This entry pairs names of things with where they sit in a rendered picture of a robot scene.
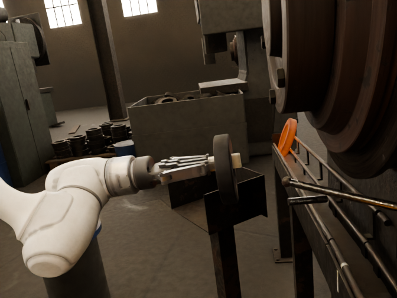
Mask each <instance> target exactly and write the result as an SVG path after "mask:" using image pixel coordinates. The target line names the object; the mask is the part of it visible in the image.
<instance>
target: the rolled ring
mask: <svg viewBox="0 0 397 298"><path fill-rule="evenodd" d="M296 129H297V120H296V119H292V118H289V119H288V120H287V122H286V124H285V126H284V128H283V130H282V134H281V137H280V139H279V144H278V149H279V151H280V152H281V154H282V155H283V156H284V157H285V156H286V155H287V154H288V152H289V150H290V148H291V146H292V143H293V140H294V137H295V133H296Z"/></svg>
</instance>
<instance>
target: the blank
mask: <svg viewBox="0 0 397 298"><path fill-rule="evenodd" d="M213 154H214V166H215V171H216V179H217V185H218V190H219V195H220V198H221V201H222V203H223V204H224V205H229V204H235V203H238V201H239V195H238V187H237V176H236V169H233V166H232V154H233V148H232V142H231V139H230V135H229V134H221V135H215V136H214V139H213Z"/></svg>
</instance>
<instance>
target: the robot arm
mask: <svg viewBox="0 0 397 298"><path fill-rule="evenodd" d="M232 166H233V169H235V168H240V167H241V166H242V164H241V160H240V153H234V154H232ZM211 171H215V166H214V156H212V157H209V154H206V155H203V156H186V157H170V160H161V162H159V163H156V162H155V161H154V159H153V158H152V157H151V156H145V157H137V158H135V157H134V156H123V157H113V158H100V157H96V158H85V159H80V160H75V161H70V162H68V163H65V164H62V165H60V166H58V167H56V168H54V169H52V171H50V172H49V174H48V175H47V178H46V180H45V191H42V192H40V193H35V194H29V193H23V192H20V191H18V190H15V189H14V188H12V187H11V186H9V185H8V184H6V183H5V182H4V181H3V180H2V179H1V177H0V219H2V220H3V221H5V222H6V223H8V224H9V225H10V226H11V227H12V228H13V229H14V231H15V234H16V238H17V240H19V241H21V242H22V243H23V245H24V246H23V248H22V256H23V259H24V263H25V266H26V267H27V268H28V269H29V270H30V272H32V273H33V274H35V275H37V276H40V277H57V276H60V275H62V274H64V273H66V272H68V271H69V270H70V269H71V268H72V267H73V266H74V265H75V264H76V263H77V262H78V260H79V259H80V257H81V256H82V255H83V253H84V252H85V250H86V249H87V247H88V246H89V244H90V242H91V240H92V238H93V235H94V233H95V230H96V227H97V224H98V221H99V215H100V211H101V210H102V208H103V207H104V206H105V204H106V203H107V202H108V201H109V198H111V197H115V196H116V197H118V196H124V195H133V194H137V193H138V192H139V191H140V190H146V189H153V188H155V187H156V185H157V182H158V181H161V184H162V185H166V184H169V183H172V182H177V181H180V180H185V179H191V178H195V177H200V176H205V175H206V174H208V176H209V175H211Z"/></svg>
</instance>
